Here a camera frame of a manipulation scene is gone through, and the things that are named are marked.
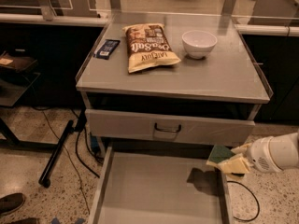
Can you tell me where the white ceramic bowl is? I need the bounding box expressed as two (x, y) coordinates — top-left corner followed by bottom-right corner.
(182, 30), (218, 59)

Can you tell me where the white horizontal rail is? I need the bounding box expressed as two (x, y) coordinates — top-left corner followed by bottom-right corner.
(0, 13), (109, 27)

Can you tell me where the grey drawer cabinet counter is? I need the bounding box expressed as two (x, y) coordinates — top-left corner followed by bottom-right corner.
(77, 12), (272, 146)

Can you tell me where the dark blue snack bar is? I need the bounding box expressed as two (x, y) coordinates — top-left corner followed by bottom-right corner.
(94, 39), (120, 60)

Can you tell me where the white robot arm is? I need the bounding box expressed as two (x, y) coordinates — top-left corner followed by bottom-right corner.
(217, 133), (299, 176)

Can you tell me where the open grey middle drawer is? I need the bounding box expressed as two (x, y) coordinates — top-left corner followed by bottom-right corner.
(88, 142), (235, 224)

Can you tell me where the black floor cable right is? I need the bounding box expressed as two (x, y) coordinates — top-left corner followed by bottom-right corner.
(227, 180), (261, 223)

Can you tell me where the black drawer handle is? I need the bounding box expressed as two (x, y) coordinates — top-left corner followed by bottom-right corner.
(154, 123), (182, 133)

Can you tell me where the dark side table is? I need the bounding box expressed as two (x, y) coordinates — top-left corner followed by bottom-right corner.
(0, 52), (41, 151)

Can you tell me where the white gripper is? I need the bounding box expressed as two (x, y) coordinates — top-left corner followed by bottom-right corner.
(218, 136), (281, 180)

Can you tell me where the green and yellow sponge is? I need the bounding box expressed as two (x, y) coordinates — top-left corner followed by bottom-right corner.
(206, 146), (234, 168)

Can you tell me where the brown sea salt chip bag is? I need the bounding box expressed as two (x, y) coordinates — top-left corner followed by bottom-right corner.
(122, 23), (180, 74)

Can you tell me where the black floor cable left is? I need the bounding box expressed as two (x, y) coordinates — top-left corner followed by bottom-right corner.
(31, 105), (104, 217)

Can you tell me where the black stand leg with wheel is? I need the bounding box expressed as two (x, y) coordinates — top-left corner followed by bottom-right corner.
(38, 120), (73, 189)

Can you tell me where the black floor cable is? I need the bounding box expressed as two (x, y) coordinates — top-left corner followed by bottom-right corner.
(227, 180), (261, 223)
(31, 105), (104, 217)

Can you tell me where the dark shoe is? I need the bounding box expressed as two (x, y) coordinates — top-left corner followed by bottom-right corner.
(8, 217), (39, 224)
(0, 193), (25, 215)

